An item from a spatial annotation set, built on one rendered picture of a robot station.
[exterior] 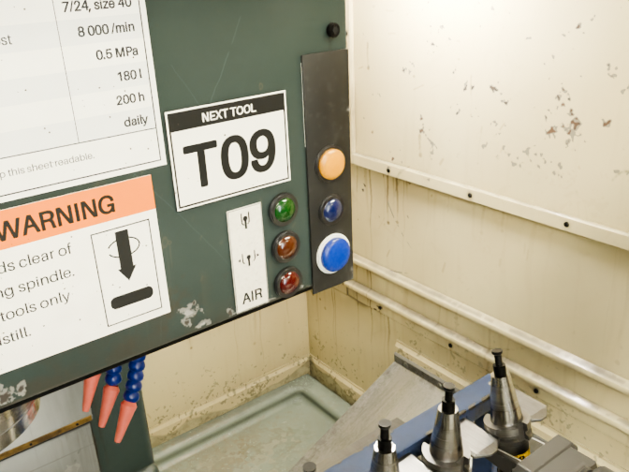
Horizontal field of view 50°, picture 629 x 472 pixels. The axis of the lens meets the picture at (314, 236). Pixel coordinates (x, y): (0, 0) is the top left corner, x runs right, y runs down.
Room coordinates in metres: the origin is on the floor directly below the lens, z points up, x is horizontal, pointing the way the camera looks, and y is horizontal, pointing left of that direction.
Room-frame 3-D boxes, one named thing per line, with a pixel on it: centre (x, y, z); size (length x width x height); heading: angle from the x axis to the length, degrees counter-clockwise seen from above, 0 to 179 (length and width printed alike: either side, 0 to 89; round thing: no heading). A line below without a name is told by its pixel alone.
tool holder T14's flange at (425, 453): (0.69, -0.16, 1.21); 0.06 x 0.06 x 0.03
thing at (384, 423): (0.63, -0.07, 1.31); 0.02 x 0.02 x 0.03
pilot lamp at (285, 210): (0.49, 0.02, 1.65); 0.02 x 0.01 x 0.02; 127
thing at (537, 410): (0.79, -0.29, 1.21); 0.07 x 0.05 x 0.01; 37
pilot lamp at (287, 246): (0.49, 0.02, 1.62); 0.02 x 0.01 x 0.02; 127
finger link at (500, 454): (0.71, -0.24, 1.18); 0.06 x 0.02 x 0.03; 37
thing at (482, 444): (0.73, -0.20, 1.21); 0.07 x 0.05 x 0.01; 37
